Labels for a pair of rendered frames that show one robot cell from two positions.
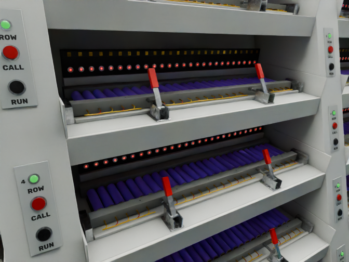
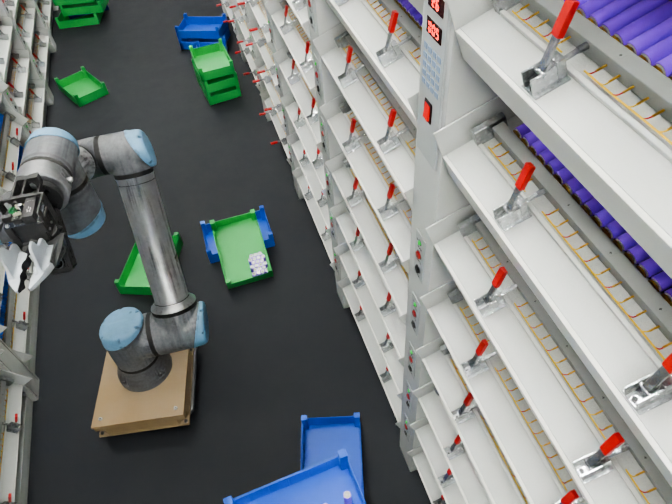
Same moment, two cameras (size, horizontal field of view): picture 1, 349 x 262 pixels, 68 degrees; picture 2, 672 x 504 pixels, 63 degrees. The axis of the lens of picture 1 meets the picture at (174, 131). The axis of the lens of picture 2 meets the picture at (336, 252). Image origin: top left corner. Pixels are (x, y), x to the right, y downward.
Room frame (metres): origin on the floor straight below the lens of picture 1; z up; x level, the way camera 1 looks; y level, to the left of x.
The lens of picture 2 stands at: (0.70, -1.13, 1.85)
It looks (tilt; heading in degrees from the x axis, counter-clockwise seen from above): 49 degrees down; 106
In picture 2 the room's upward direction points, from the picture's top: 6 degrees counter-clockwise
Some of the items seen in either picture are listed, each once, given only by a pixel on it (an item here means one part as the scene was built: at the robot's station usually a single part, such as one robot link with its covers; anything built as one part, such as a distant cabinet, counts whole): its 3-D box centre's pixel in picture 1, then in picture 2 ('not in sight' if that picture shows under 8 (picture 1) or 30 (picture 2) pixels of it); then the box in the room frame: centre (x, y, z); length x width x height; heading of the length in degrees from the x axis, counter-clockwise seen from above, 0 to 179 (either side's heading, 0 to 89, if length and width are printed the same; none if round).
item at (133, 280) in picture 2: not in sight; (150, 262); (-0.53, 0.24, 0.04); 0.30 x 0.20 x 0.08; 96
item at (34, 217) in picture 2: not in sight; (33, 215); (0.04, -0.59, 1.24); 0.12 x 0.08 x 0.09; 114
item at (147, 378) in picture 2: not in sight; (141, 360); (-0.28, -0.30, 0.18); 0.19 x 0.19 x 0.10
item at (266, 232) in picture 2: not in sight; (237, 233); (-0.20, 0.46, 0.04); 0.30 x 0.20 x 0.08; 29
